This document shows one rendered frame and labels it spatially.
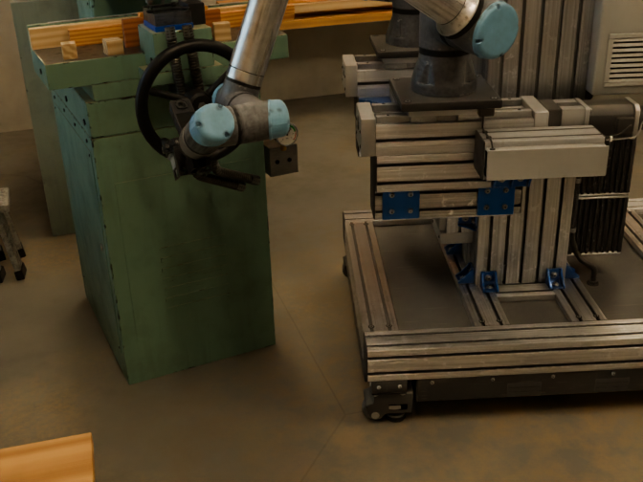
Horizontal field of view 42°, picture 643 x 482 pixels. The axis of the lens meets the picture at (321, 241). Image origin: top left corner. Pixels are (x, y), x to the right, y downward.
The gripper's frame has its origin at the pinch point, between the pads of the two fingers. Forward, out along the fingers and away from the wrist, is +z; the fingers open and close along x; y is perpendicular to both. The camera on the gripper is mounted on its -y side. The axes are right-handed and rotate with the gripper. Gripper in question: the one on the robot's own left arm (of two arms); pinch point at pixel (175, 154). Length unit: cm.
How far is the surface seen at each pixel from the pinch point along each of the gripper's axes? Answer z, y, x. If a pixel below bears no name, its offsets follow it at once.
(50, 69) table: 11.7, -26.2, -21.1
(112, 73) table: 13.2, -24.1, -7.2
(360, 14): 187, -92, 153
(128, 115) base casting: 18.7, -15.0, -4.6
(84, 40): 23.9, -36.3, -10.1
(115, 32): 23.4, -37.5, -2.4
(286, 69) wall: 252, -88, 133
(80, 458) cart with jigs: -49, 52, -36
